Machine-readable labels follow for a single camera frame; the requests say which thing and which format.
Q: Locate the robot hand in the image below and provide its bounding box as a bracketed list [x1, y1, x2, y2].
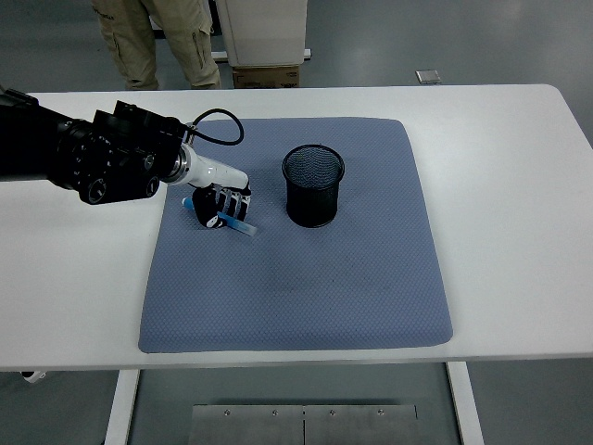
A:
[183, 144, 254, 231]

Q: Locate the blue marker pen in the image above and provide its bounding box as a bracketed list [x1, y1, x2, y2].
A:
[181, 196, 259, 238]

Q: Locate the black mesh pen holder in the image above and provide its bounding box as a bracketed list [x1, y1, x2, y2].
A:
[281, 144, 347, 229]

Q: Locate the brown cardboard box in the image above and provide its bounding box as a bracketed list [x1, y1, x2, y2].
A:
[231, 64, 301, 89]

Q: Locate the blue-grey textured mat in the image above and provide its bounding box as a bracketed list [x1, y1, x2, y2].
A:
[137, 116, 454, 354]

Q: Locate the white cabinet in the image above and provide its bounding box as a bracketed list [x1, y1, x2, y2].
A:
[215, 0, 312, 68]

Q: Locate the person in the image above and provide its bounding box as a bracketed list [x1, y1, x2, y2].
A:
[91, 0, 221, 92]

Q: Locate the white table leg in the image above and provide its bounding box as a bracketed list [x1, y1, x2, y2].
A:
[102, 369, 141, 445]
[445, 361, 486, 445]

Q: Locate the grey metal plate with screws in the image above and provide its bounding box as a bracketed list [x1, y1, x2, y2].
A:
[188, 404, 306, 445]
[303, 404, 419, 445]

